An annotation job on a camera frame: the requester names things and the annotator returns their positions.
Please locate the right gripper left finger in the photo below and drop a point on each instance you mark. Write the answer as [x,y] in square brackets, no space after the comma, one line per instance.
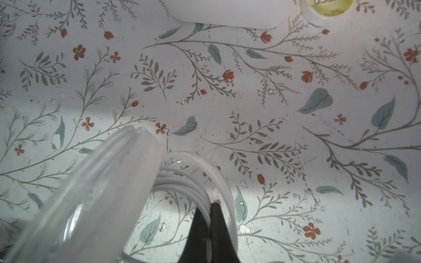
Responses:
[195,250]

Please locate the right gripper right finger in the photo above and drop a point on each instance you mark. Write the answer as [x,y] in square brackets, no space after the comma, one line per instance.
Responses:
[221,244]

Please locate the white wooden-top tissue box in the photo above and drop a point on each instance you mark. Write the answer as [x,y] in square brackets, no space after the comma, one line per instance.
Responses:
[259,14]

